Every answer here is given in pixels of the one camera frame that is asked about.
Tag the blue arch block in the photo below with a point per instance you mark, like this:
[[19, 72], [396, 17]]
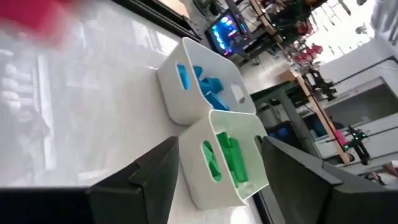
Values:
[[198, 72]]

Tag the gray table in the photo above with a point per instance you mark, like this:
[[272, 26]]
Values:
[[280, 99]]

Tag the white plastic storage bin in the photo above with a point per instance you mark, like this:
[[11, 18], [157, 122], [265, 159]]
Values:
[[192, 174], [186, 102]]

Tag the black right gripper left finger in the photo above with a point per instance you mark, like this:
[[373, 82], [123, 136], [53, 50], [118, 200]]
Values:
[[109, 202]]

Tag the green rectangular block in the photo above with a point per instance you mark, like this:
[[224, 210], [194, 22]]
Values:
[[233, 158]]

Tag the red flat block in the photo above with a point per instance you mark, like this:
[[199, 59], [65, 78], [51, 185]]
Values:
[[34, 18]]

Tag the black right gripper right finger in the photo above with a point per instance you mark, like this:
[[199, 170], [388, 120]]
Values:
[[311, 193]]

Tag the white counter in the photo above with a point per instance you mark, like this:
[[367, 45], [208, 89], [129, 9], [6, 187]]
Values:
[[367, 124]]

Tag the wooden workbench edge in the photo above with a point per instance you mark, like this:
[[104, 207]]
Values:
[[317, 109]]

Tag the blue cube block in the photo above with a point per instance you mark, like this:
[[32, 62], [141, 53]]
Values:
[[213, 85]]

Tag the glowing computer tower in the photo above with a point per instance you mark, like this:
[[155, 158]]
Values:
[[227, 32]]

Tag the small black robot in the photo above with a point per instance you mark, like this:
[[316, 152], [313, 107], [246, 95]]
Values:
[[321, 85], [357, 143]]

